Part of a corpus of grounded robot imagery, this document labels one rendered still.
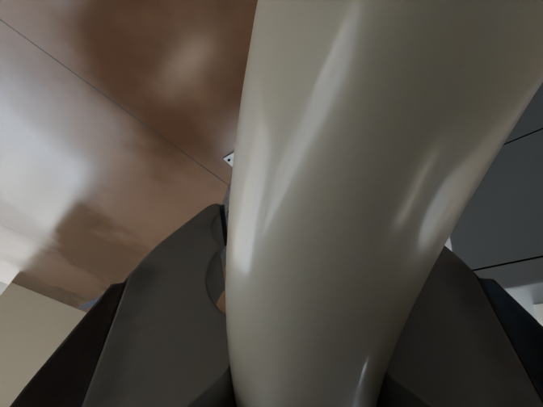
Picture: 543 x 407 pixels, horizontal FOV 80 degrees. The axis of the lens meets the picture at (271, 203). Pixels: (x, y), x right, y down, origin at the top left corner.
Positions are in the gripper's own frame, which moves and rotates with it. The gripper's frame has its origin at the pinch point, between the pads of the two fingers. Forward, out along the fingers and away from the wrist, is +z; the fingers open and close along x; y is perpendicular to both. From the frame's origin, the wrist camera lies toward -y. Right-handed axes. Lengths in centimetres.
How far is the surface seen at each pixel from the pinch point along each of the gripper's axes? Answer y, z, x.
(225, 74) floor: 17, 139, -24
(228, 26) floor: -2, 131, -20
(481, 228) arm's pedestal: 44, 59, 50
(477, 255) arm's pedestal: 47, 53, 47
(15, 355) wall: 386, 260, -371
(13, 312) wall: 347, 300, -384
